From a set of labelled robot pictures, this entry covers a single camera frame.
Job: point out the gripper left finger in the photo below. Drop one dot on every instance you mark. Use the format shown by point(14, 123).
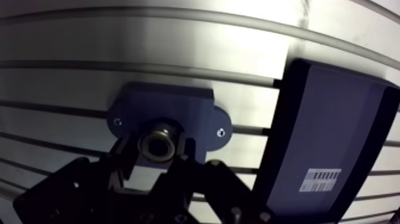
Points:
point(78, 187)

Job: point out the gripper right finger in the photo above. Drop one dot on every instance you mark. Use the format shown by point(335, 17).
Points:
point(203, 190)

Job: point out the dark blue-grey housing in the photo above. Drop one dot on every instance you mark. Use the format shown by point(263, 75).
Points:
point(175, 106)

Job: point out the dark blue-grey tray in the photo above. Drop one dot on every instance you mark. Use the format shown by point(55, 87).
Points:
point(325, 131)

